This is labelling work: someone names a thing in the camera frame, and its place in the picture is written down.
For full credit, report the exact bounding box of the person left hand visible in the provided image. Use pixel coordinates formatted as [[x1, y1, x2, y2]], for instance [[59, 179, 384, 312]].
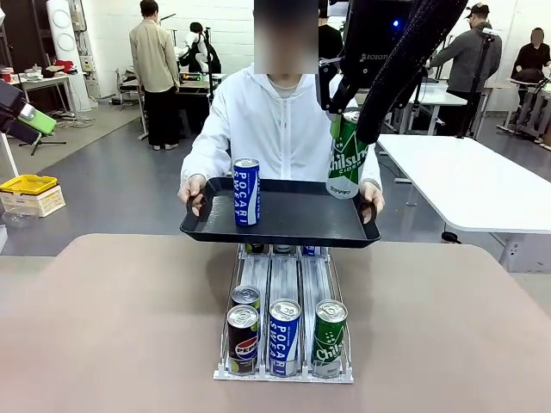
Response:
[[358, 180, 386, 225]]

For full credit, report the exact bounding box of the person in white jacket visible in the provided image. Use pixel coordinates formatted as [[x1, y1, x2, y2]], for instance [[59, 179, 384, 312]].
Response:
[[177, 0, 386, 193]]

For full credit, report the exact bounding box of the clear plastic bag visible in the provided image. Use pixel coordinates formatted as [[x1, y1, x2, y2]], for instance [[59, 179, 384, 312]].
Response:
[[1, 210, 34, 230]]

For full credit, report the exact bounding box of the yellow and white crate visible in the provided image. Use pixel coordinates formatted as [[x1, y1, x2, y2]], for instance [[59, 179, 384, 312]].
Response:
[[0, 174, 67, 219]]

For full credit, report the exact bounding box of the black plastic serving tray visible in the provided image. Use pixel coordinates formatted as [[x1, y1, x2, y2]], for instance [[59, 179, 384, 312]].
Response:
[[179, 176, 382, 251]]

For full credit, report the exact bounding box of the clear acrylic can rack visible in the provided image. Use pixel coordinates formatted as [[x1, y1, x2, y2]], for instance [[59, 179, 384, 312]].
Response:
[[213, 240, 356, 384]]

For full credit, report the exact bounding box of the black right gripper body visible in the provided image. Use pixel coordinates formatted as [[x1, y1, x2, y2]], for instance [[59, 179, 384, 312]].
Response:
[[338, 0, 414, 91]]

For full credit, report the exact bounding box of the cluttered white side table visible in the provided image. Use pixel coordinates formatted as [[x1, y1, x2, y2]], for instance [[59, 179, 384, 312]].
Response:
[[0, 64, 73, 139]]

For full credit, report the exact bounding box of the person left forearm white sleeve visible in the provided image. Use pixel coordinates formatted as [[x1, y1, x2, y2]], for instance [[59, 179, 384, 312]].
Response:
[[361, 145, 384, 190]]

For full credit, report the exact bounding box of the person right hand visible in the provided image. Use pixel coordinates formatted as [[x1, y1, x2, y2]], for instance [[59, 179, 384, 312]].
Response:
[[176, 173, 208, 218]]

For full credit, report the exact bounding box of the tall white air conditioner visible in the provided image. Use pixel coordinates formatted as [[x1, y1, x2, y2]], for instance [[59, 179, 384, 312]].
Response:
[[46, 0, 93, 114]]

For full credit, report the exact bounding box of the dark-haired person at desk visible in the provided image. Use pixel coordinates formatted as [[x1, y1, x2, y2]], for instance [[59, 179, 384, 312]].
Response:
[[183, 22, 222, 75]]

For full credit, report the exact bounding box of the person in grey hoodie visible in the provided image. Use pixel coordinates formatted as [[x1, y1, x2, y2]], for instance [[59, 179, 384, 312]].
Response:
[[429, 3, 503, 139]]

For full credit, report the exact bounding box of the black braided cable sleeve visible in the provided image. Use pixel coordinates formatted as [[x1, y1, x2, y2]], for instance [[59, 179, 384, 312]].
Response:
[[355, 0, 469, 146]]

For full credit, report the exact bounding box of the person in black t-shirt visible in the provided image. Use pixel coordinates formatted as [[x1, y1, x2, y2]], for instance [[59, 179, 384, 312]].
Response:
[[318, 0, 345, 72]]

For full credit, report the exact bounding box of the white background work table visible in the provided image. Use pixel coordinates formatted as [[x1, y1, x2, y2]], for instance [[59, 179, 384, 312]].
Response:
[[406, 83, 468, 135]]

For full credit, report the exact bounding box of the man in beige jacket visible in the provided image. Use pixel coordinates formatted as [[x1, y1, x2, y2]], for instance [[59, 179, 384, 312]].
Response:
[[128, 0, 182, 151]]

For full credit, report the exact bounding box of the seated person in black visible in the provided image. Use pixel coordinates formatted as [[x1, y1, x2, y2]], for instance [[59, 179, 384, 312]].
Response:
[[511, 28, 551, 87]]

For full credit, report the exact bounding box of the large white table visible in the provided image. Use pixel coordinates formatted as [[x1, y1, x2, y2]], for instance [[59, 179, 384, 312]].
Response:
[[373, 133, 551, 273]]

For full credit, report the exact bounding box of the person right forearm white sleeve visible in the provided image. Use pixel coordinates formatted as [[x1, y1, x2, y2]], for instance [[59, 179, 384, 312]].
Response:
[[179, 124, 233, 184]]

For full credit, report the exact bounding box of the black camera stand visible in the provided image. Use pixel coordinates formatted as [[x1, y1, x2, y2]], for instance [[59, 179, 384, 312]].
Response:
[[455, 26, 505, 139]]

